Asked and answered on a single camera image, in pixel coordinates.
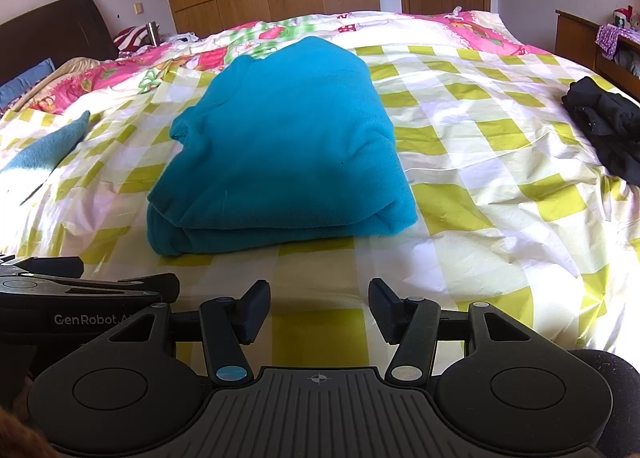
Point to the red white striped pillow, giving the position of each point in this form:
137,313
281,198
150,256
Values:
131,41

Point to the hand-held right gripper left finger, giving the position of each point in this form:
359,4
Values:
252,313

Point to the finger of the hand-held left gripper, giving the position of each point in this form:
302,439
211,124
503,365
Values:
45,268
100,290

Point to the yellow checkered bed sheet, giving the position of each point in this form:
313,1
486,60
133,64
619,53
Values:
500,188

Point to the plush toys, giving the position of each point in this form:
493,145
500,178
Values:
625,18

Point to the beige blanket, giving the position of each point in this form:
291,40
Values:
70,69

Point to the beige wall switch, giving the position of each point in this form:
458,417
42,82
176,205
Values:
139,8

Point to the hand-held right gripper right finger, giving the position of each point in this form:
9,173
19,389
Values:
387,310

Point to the light blue cloth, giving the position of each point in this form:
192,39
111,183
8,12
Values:
45,148

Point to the teal fleece sweater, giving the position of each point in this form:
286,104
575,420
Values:
285,148

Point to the wooden desk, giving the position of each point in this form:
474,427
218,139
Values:
575,38

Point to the black clothes pile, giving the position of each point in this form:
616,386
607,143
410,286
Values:
605,118

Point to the blue pillow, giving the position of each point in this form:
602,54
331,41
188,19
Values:
25,81

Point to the white plastic bag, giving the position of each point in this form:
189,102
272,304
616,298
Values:
182,38

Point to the dark wooden headboard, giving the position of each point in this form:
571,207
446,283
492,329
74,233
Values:
55,33

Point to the small white cloth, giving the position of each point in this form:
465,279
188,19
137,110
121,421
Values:
455,12

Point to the purple patterned cloth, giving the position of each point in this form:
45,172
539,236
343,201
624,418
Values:
609,38

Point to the pink cartoon printed duvet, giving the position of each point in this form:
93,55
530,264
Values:
125,71

